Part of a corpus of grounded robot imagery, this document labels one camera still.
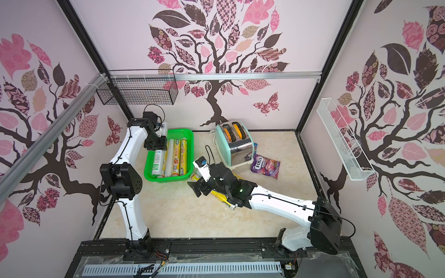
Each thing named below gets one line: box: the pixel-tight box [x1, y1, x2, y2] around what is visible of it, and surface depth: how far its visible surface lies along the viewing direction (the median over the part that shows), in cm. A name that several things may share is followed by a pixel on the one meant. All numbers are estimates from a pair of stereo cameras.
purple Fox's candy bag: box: [250, 154, 282, 180], surface depth 102 cm
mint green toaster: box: [214, 120, 255, 168], surface depth 96 cm
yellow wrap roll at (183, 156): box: [179, 137, 188, 176], surface depth 105 cm
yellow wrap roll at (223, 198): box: [210, 189, 237, 210], surface depth 87 cm
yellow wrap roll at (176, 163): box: [172, 138, 181, 177], surface depth 102 cm
